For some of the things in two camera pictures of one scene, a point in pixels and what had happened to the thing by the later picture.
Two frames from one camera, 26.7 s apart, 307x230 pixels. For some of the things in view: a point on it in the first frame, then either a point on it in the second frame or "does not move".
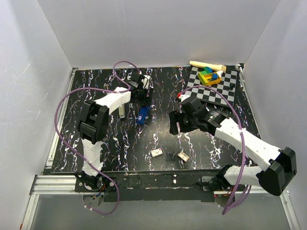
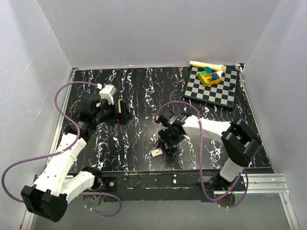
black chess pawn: x=231 y=86 does not move
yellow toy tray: x=206 y=79 does not move
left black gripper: x=147 y=100 -> x=122 y=118
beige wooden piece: x=213 y=66 does not move
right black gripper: x=176 y=116 -> x=169 y=142
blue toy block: x=214 y=76 does not move
